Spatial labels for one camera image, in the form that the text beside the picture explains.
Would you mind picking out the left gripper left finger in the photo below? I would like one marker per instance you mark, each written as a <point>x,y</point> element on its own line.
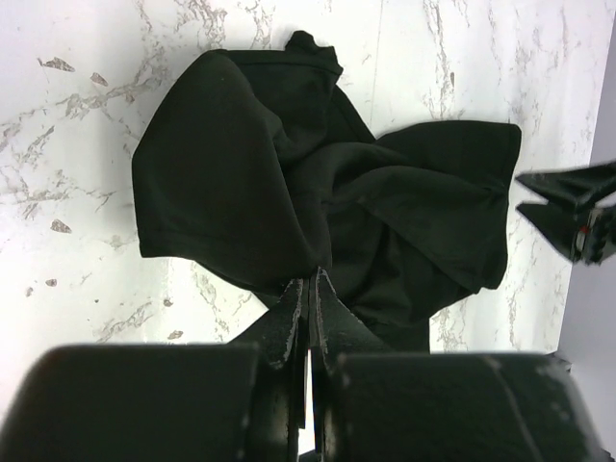
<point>267,388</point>

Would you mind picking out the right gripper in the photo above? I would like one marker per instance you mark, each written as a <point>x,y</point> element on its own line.
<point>588,235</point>

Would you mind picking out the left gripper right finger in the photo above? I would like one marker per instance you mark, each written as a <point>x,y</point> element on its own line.
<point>355,384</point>

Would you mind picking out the black t-shirt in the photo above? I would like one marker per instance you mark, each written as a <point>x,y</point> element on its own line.
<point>257,167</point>

